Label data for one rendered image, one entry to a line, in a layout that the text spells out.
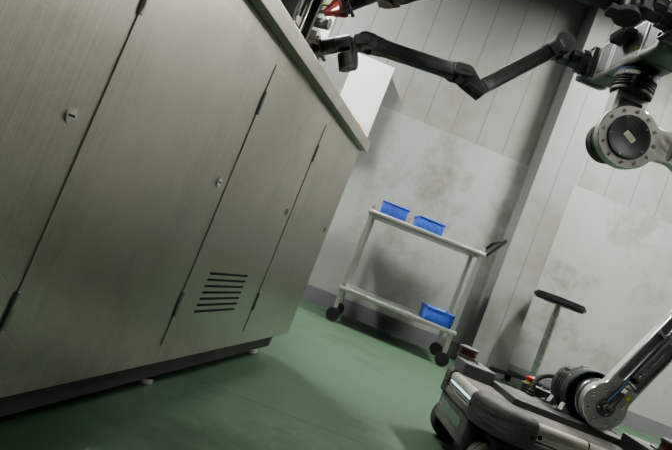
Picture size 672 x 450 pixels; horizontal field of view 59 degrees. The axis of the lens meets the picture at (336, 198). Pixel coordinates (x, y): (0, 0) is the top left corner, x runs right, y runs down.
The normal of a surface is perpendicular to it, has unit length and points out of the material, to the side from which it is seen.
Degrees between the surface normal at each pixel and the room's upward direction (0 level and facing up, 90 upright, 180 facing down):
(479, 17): 90
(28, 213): 90
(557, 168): 90
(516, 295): 90
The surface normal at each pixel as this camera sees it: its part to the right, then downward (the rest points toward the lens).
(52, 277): 0.90, 0.34
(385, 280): 0.07, -0.05
